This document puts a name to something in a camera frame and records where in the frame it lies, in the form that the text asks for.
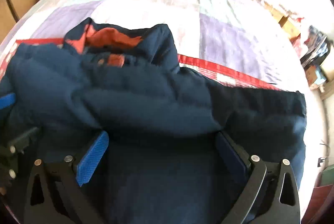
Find navy blue padded coat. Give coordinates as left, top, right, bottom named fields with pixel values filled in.
left=1, top=18, right=306, bottom=223

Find pile of clothes and bags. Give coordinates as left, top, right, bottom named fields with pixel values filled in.
left=300, top=25, right=333, bottom=90

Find dark red wooden door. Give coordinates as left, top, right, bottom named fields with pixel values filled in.
left=301, top=184, right=334, bottom=224

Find red checkered quilt mat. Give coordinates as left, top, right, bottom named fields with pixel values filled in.
left=1, top=38, right=277, bottom=90

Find wooden nightstand drawers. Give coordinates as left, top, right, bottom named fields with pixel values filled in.
left=264, top=1, right=301, bottom=43

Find purple patchwork bed sheet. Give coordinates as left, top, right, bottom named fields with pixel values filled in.
left=1, top=0, right=322, bottom=213

